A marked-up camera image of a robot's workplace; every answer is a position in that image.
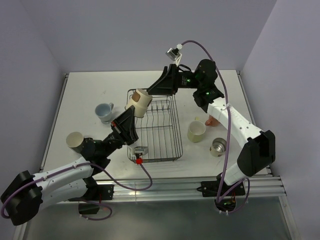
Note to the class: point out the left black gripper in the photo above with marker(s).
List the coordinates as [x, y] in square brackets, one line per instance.
[123, 127]

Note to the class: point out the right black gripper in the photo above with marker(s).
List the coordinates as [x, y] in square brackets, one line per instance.
[167, 84]

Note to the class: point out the steel cup brown base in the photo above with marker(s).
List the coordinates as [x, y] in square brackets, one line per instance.
[141, 101]

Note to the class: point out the pale yellow mug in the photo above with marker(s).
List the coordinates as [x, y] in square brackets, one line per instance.
[196, 130]

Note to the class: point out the steel cup beige sleeve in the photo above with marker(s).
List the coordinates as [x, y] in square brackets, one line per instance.
[218, 147]

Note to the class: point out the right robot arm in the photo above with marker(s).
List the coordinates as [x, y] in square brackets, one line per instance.
[258, 147]

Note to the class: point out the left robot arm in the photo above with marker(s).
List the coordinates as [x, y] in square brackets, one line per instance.
[26, 194]

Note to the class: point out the light blue mug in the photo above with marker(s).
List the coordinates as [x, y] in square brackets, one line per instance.
[104, 112]

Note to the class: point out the black mug white inside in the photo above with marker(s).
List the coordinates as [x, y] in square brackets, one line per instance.
[75, 141]

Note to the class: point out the orange mug white inside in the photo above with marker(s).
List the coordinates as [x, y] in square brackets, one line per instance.
[212, 122]

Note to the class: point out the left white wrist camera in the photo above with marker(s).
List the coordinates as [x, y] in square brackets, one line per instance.
[136, 153]

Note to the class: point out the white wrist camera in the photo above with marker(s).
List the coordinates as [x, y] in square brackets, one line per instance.
[136, 153]
[175, 54]

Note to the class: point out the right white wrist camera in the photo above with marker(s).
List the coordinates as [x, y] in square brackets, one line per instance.
[175, 54]

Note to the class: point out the wire dish rack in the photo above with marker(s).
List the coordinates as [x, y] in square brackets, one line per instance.
[159, 130]

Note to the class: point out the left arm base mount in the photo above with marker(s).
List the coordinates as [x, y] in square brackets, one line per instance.
[100, 192]

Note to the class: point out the black box under rail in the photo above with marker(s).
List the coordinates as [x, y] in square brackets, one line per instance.
[88, 209]

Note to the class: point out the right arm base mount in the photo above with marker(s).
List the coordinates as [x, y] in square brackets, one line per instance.
[210, 189]

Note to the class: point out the aluminium frame rail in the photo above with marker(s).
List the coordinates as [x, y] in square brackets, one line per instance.
[179, 189]

